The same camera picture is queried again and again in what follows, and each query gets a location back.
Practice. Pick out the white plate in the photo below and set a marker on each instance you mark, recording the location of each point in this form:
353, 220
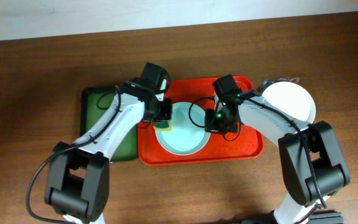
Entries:
290, 98

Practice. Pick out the yellow green scrub sponge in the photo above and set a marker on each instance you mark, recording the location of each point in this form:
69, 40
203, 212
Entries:
163, 125

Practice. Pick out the pale green plate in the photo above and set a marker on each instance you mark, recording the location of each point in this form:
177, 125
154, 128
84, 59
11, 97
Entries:
312, 112

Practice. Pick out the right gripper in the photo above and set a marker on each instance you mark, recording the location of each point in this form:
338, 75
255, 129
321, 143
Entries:
217, 123

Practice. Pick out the light blue plate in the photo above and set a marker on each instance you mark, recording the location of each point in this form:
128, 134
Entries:
184, 138

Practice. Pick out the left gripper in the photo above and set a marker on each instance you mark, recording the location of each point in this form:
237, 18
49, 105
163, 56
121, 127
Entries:
162, 109

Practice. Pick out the red plastic tray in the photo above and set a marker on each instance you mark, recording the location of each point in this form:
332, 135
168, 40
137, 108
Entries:
248, 145

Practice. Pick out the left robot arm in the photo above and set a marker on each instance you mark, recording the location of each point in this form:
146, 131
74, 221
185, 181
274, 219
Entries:
78, 175

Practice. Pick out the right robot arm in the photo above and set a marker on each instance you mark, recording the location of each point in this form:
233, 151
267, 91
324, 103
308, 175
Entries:
313, 164

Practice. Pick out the dark green tray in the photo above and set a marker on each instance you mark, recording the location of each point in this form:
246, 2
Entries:
93, 100

